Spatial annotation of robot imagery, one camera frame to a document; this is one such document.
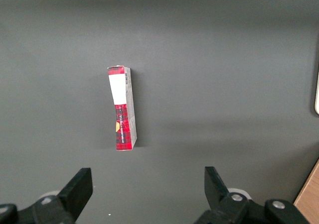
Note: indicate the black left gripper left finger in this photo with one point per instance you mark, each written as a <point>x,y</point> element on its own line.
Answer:
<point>72,194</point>

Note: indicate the wooden drawer cabinet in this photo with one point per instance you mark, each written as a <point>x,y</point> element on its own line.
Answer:
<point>310,199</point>

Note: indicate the beige rectangular tray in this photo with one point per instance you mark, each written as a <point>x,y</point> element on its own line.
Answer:
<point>317,94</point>

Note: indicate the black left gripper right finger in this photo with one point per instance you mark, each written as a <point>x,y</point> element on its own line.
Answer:
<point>219,196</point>

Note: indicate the red plaid cardboard box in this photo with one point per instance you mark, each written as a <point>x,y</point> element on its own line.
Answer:
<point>122,124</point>

